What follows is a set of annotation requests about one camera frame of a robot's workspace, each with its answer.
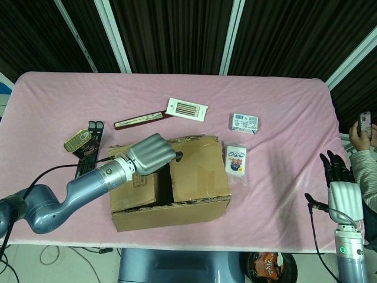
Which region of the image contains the black right hand cable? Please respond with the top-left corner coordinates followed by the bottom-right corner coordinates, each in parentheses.
top-left (307, 203), bottom-right (363, 283)

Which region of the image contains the orange snack bag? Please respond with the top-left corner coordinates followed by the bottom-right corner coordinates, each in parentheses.
top-left (250, 253), bottom-right (284, 279)

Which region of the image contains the small white blue carton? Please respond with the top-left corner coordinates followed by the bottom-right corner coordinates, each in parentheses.
top-left (229, 113), bottom-right (260, 136)

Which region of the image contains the blue white board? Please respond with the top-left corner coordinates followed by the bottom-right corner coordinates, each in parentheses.
top-left (0, 71), bottom-right (15, 108)

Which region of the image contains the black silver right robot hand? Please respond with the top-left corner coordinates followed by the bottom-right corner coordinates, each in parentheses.
top-left (305, 150), bottom-right (363, 225)

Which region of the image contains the white colour pencil pack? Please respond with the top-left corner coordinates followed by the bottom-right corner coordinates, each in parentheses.
top-left (165, 97), bottom-right (209, 123)

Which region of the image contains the black floor cable with plug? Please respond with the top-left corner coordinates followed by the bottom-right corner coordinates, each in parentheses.
top-left (70, 246), bottom-right (114, 255)

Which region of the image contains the pink tablecloth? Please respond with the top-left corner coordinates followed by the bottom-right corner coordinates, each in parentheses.
top-left (0, 71), bottom-right (366, 254)

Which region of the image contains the gold black rectangular tin can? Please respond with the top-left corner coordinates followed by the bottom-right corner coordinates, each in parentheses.
top-left (64, 129), bottom-right (101, 160)

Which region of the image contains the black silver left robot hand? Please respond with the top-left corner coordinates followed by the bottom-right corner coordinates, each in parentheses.
top-left (127, 133), bottom-right (184, 176)

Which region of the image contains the white grey shelf frame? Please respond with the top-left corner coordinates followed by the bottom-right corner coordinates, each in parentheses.
top-left (341, 133), bottom-right (356, 160)

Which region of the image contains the dark red long slim case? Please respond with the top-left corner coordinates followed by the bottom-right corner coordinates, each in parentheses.
top-left (113, 110), bottom-right (173, 130)

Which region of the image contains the black floor cable bundle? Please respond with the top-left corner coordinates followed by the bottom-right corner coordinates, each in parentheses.
top-left (0, 250), bottom-right (15, 283)

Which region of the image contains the clear plastic snack packet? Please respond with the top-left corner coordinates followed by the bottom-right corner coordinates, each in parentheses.
top-left (223, 141), bottom-right (251, 187)

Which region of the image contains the black round bin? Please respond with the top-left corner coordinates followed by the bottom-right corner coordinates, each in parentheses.
top-left (244, 252), bottom-right (297, 283)

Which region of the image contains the thin grey floor cable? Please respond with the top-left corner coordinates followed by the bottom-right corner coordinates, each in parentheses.
top-left (39, 246), bottom-right (62, 265)

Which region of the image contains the white smartphone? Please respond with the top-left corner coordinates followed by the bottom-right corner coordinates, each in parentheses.
top-left (357, 111), bottom-right (372, 137)

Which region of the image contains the white metal frame post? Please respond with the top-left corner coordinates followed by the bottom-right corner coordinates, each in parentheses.
top-left (219, 0), bottom-right (246, 76)
top-left (54, 0), bottom-right (98, 73)
top-left (325, 28), bottom-right (377, 91)
top-left (94, 0), bottom-right (132, 74)

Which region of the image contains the black folding stand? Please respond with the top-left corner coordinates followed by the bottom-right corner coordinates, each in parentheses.
top-left (72, 120), bottom-right (105, 192)

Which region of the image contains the brown cardboard shipping box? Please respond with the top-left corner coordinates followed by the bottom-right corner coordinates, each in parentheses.
top-left (107, 134), bottom-right (232, 232)

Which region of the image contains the person's bare hand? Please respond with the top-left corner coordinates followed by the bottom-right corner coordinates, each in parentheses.
top-left (349, 123), bottom-right (377, 153)

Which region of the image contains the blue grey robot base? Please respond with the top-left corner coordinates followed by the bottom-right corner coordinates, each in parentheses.
top-left (117, 248), bottom-right (246, 283)

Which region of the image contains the person's striped sleeve forearm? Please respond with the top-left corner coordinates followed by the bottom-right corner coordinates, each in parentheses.
top-left (352, 149), bottom-right (377, 207)

